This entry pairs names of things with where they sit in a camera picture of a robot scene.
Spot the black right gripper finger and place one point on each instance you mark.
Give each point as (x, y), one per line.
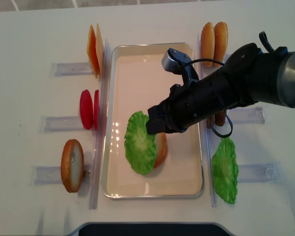
(156, 112)

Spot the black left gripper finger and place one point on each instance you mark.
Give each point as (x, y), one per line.
(155, 126)

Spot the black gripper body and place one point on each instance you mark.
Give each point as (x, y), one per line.
(194, 101)

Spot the green lettuce leaf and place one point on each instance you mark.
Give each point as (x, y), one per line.
(140, 147)
(225, 171)

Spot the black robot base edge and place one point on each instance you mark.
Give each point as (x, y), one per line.
(151, 229)

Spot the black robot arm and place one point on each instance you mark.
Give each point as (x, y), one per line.
(248, 76)

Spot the round bread slice on tray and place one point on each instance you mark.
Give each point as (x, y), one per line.
(161, 149)

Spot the front brown meat patty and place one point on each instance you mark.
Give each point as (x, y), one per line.
(210, 121)

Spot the brown meat patty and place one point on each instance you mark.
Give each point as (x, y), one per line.
(220, 118)
(210, 121)

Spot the rear brown meat patty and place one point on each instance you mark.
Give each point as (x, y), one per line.
(220, 118)

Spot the red tomato slice inner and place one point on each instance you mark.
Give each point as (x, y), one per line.
(96, 110)

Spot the red tomato slice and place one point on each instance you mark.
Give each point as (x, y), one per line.
(86, 109)
(96, 110)

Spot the red tomato slice outer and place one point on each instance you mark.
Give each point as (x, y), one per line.
(86, 109)

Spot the pale cheese slice inner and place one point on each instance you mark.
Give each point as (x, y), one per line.
(99, 49)

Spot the upright bread slice left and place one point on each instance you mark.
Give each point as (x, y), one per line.
(72, 166)

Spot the orange cheese slice outer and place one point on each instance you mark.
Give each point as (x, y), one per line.
(91, 51)

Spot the white rectangular tray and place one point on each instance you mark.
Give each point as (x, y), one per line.
(138, 82)

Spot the golden bun slice inner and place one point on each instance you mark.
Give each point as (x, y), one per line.
(207, 41)

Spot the golden bun slice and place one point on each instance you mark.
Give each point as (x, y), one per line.
(207, 41)
(221, 41)

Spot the golden bun slice outer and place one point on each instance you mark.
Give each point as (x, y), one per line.
(221, 41)

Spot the clear acrylic rack right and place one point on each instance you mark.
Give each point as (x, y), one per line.
(251, 173)

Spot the clear acrylic rack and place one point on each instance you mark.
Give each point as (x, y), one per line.
(251, 173)
(51, 175)

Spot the clear acrylic rack left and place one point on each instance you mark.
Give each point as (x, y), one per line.
(51, 175)

